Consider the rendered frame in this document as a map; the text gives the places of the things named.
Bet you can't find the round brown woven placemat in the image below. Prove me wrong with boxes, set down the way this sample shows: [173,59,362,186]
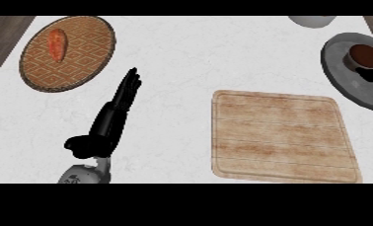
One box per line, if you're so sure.
[18,16,119,93]

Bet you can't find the wooden cutting board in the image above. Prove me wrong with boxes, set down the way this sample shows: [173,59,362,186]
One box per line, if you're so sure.
[210,89,365,185]

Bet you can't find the grey round pan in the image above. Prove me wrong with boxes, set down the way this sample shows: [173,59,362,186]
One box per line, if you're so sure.
[319,32,373,112]

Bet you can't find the orange carrot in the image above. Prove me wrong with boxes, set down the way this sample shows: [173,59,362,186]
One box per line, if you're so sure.
[48,28,68,63]

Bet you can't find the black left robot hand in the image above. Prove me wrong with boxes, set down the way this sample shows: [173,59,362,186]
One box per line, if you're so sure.
[63,67,144,160]

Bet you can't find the pale grey bowl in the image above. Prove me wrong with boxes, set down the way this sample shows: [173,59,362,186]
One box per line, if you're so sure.
[288,16,338,29]

